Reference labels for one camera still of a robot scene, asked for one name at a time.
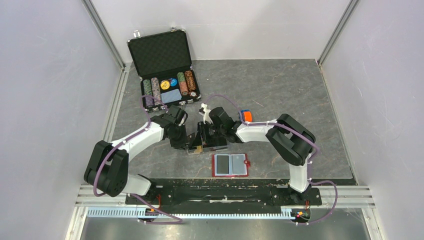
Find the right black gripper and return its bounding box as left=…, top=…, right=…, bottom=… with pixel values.
left=192, top=120, right=225, bottom=147

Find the clear box with black cards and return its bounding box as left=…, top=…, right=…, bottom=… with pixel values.
left=186, top=134, right=228, bottom=155

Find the red leather card holder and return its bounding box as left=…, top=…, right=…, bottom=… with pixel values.
left=211, top=153, right=251, bottom=178

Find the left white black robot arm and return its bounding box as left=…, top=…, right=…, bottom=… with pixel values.
left=83, top=105, right=188, bottom=204

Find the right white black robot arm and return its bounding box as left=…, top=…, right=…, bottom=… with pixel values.
left=198, top=103, right=319, bottom=204

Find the blue card deck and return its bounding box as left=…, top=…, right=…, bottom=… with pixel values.
left=161, top=89, right=182, bottom=104

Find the yellow poker chip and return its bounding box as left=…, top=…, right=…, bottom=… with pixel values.
left=160, top=79, right=171, bottom=90

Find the blue poker chip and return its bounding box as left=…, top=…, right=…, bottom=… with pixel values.
left=169, top=78, right=179, bottom=87

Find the blue orange tape dispenser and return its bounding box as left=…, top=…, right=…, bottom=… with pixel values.
left=238, top=109, right=253, bottom=122

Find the black poker chip case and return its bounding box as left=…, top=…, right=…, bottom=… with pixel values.
left=127, top=29, right=202, bottom=112

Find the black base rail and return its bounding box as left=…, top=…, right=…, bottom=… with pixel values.
left=143, top=178, right=324, bottom=214

